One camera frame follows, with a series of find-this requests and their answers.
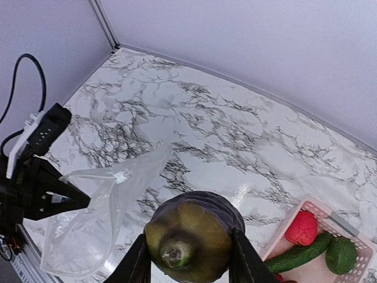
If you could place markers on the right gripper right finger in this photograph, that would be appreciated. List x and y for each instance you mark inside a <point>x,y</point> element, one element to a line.
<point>245,263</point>

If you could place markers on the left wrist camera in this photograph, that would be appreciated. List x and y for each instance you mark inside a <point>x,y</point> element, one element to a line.
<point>39,133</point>

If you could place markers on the red tomato toy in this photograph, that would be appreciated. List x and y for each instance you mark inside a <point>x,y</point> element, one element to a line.
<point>303,230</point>

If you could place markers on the purple eggplant toy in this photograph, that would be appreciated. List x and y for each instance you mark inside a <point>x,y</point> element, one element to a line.
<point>189,237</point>

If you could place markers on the left aluminium frame post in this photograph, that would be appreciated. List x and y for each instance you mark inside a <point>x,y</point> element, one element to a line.
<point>105,24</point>

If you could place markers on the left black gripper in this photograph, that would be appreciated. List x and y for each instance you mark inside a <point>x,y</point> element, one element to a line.
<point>36,192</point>

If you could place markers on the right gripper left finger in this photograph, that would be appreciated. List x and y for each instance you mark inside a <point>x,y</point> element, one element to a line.
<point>136,265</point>

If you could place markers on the green cucumber toy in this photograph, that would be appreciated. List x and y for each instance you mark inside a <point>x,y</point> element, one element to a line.
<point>299,255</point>

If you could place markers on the green pepper toy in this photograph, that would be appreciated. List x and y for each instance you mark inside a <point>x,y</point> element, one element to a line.
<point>341,256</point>

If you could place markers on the curved aluminium front rail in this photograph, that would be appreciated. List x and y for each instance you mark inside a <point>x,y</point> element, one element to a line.
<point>26,263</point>

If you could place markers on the clear zip top bag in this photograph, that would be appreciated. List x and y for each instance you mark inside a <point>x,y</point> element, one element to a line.
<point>79,243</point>

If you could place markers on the pink plastic basket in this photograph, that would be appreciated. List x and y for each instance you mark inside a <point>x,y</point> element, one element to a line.
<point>316,270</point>

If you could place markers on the red cherry bunch toy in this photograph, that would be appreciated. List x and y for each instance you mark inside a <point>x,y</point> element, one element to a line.
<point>282,280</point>

